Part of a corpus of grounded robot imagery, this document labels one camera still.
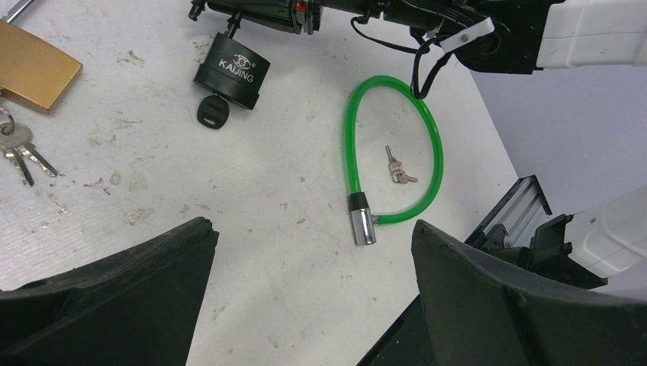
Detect black combination padlock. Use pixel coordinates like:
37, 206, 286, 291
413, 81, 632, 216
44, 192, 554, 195
194, 16, 271, 110

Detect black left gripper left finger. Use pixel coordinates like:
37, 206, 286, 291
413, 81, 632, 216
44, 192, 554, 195
1, 217, 219, 365

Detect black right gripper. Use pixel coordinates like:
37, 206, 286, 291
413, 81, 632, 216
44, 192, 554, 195
188, 0, 322, 34

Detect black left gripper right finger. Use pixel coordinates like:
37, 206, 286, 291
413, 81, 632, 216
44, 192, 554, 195
411, 220, 646, 365

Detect padlock keys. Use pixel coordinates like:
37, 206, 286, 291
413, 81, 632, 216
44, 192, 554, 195
1, 108, 59, 188

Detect black head key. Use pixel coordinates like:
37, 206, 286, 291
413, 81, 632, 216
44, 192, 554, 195
196, 95, 230, 130

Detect green cable lock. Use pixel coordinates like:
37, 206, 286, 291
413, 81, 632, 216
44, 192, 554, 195
343, 75, 446, 247

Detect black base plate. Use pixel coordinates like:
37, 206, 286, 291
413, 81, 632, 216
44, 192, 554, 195
357, 296, 435, 366

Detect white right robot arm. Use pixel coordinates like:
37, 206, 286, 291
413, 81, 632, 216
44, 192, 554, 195
188, 1, 646, 289

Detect cable lock silver keys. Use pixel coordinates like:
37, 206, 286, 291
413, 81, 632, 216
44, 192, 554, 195
385, 145, 418, 184

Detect long shackle brass padlock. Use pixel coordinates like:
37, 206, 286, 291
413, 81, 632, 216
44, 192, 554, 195
1, 1, 82, 115

